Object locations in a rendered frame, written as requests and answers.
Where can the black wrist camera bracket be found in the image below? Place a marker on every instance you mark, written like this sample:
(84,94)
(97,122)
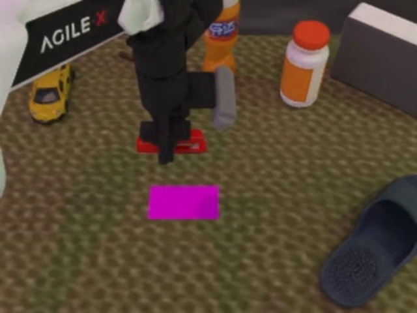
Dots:
(201,89)

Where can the orange soda bottle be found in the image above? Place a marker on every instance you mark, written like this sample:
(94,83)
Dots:
(221,42)

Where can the red stapler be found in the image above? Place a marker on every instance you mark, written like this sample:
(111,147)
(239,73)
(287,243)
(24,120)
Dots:
(192,143)

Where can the dark blue slipper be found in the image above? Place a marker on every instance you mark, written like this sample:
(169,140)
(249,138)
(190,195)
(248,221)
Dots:
(371,247)

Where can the magenta rectangular card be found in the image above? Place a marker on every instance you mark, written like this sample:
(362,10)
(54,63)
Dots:
(183,202)

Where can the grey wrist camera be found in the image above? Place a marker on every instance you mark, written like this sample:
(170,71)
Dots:
(224,98)

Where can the white pill bottle orange cap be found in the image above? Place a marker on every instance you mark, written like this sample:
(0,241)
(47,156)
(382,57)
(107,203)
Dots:
(304,66)

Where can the yellow toy car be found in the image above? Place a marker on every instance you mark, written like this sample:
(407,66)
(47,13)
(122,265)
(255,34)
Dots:
(50,96)

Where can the grey box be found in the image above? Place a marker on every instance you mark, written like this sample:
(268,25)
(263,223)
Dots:
(378,55)

